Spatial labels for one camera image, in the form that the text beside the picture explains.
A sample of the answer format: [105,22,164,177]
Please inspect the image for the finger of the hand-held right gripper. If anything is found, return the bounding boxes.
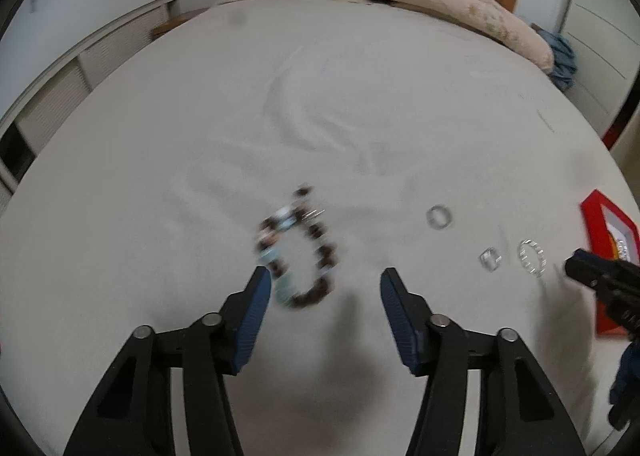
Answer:
[564,248,640,339]
[607,341,640,433]

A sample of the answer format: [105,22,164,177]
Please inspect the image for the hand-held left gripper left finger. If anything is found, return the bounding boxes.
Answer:
[62,265,273,456]

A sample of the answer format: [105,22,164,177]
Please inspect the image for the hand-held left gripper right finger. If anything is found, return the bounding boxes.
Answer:
[379,267,588,456]

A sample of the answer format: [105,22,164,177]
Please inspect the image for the red jewelry box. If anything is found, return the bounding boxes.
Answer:
[580,189,640,337]

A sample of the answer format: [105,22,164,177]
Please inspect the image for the dark beaded bracelet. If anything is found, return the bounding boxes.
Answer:
[255,184,342,310]

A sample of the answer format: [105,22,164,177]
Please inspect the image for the red object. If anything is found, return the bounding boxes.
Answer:
[602,95,640,150]

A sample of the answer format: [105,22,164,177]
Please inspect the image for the blue cloth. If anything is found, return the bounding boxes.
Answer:
[532,23,578,92]

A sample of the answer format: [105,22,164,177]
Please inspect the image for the white wardrobe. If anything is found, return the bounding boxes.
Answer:
[559,0,640,137]

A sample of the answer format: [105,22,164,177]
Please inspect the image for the brown nightstand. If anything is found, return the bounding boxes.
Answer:
[150,6,212,40]

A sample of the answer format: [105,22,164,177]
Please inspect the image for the white low cabinets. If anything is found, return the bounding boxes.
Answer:
[0,0,182,199]

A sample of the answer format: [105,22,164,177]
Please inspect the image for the large silver ring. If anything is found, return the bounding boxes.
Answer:
[517,238,547,278]

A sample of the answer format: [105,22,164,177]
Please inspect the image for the small silver ring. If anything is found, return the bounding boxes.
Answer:
[426,205,454,230]
[478,247,503,271]

